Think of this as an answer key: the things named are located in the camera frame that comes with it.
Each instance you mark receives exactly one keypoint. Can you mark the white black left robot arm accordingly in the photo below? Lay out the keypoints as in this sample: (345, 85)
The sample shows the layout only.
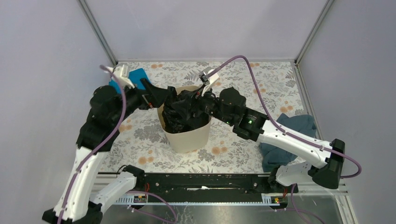
(108, 110)

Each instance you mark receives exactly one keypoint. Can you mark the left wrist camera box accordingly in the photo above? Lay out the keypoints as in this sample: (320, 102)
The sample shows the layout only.
(122, 74)

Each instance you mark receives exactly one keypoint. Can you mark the bright blue folded cloth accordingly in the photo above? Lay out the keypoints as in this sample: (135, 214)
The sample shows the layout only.
(135, 77)

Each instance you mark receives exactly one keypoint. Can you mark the dark teal crumpled cloth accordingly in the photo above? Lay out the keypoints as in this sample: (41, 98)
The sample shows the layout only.
(278, 154)

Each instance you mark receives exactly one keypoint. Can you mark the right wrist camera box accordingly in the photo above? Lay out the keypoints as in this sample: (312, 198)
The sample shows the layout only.
(208, 82)

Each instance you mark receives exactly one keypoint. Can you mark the grey metal front tray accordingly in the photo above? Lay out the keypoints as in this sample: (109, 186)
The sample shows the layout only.
(316, 209)

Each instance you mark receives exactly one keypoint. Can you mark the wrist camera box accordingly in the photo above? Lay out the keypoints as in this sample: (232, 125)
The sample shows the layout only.
(122, 74)
(208, 82)

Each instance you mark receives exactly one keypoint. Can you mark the beige plastic trash bin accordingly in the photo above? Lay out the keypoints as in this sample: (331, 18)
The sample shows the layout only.
(187, 141)

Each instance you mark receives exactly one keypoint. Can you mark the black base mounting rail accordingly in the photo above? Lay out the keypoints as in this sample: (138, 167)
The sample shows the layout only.
(208, 188)

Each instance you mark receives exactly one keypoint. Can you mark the black plastic trash bag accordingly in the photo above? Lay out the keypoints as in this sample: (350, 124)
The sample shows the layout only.
(181, 113)

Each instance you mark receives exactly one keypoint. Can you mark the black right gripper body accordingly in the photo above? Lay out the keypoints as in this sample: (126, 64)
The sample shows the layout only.
(206, 103)

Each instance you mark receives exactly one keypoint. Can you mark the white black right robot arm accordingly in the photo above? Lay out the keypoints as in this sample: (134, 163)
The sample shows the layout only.
(323, 163)

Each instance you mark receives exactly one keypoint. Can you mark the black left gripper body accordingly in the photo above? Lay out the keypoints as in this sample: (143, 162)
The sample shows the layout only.
(143, 101)

